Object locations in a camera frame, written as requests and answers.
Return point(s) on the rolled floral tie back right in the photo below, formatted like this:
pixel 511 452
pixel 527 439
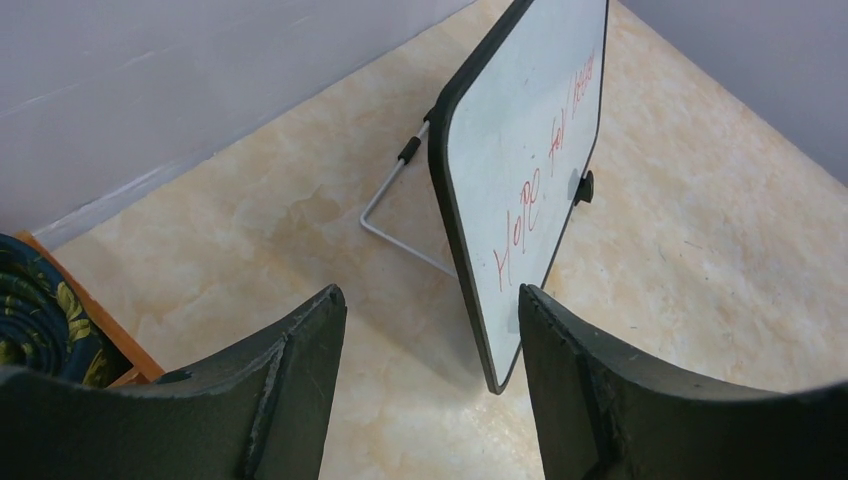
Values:
pixel 44 325

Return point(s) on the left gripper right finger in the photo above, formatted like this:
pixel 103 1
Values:
pixel 604 409

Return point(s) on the orange wooden compartment tray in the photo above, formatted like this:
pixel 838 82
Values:
pixel 144 369

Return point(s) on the white whiteboard with black frame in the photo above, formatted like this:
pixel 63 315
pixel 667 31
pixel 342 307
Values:
pixel 510 140

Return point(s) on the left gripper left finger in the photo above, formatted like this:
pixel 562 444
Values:
pixel 258 409

